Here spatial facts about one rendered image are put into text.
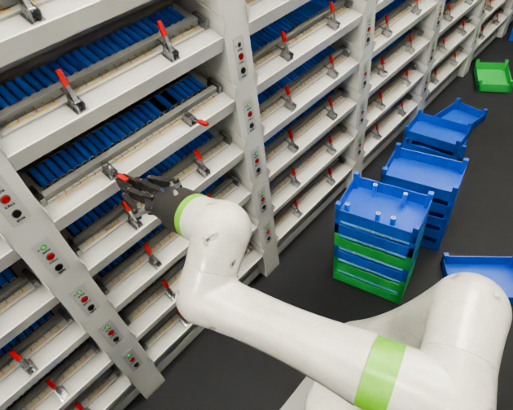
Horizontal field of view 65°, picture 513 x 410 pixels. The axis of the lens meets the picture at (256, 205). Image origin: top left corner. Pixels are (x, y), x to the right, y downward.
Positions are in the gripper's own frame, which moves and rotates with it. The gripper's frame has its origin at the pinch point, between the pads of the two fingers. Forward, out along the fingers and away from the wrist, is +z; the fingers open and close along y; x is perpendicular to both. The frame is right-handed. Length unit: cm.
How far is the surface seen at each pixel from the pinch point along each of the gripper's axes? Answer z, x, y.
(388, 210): -21, -59, 75
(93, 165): 9.7, 4.6, -2.4
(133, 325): 20, -55, -16
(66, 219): 6.8, -1.8, -15.1
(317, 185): 25, -72, 90
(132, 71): 6.0, 20.6, 15.9
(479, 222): -36, -103, 129
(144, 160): 6.2, -0.3, 8.6
